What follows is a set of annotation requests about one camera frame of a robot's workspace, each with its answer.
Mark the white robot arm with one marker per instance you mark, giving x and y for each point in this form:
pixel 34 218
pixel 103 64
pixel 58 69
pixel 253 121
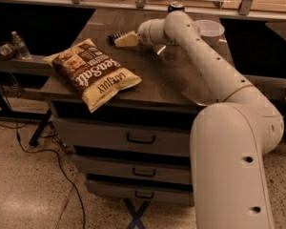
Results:
pixel 228 138

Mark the blue soda can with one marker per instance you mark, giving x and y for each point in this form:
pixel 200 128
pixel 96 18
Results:
pixel 175 6

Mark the top drawer with handle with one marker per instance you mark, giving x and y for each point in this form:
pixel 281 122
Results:
pixel 131 138

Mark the grey side shelf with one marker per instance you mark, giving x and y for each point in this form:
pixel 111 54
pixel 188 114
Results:
pixel 35 66

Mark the clear plastic water bottle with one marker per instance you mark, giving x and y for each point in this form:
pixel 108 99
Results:
pixel 20 45

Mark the dark blue rxbar wrapper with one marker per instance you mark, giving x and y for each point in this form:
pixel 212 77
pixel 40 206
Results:
pixel 112 37

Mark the Late July chips bag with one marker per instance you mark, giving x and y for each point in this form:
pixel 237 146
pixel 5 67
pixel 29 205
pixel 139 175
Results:
pixel 94 75

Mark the bottom drawer with handle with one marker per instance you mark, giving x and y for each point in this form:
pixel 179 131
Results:
pixel 110 189

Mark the drawer with handle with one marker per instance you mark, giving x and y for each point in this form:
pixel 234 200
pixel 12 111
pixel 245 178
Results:
pixel 131 138
pixel 112 168
pixel 110 189

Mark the grey drawer cabinet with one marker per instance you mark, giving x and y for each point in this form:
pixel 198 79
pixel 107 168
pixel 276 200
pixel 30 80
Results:
pixel 169 96

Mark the dark round dish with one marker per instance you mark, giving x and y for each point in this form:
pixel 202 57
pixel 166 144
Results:
pixel 7 51

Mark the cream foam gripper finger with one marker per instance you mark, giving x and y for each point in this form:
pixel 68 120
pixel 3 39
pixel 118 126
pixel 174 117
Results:
pixel 124 40

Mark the middle drawer with handle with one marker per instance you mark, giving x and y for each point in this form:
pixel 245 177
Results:
pixel 112 168

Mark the white bowl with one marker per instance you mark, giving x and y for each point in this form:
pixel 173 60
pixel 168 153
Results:
pixel 210 31

